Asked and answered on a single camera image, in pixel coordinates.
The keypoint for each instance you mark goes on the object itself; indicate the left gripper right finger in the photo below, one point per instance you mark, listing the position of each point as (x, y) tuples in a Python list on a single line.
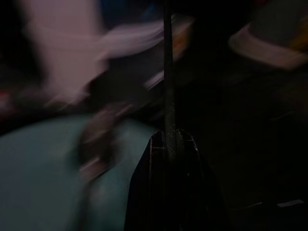
[(192, 197)]

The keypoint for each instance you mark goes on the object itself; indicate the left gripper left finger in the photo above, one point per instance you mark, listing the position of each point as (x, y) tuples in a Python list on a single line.
[(146, 192)]

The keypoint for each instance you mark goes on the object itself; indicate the steel fork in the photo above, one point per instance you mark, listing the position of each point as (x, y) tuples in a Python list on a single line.
[(291, 203)]

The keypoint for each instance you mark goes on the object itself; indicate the light blue plate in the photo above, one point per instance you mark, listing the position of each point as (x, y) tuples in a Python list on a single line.
[(43, 168)]

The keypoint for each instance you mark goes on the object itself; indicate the grey cylindrical appliance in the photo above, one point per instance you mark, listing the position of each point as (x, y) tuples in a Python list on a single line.
[(272, 19)]

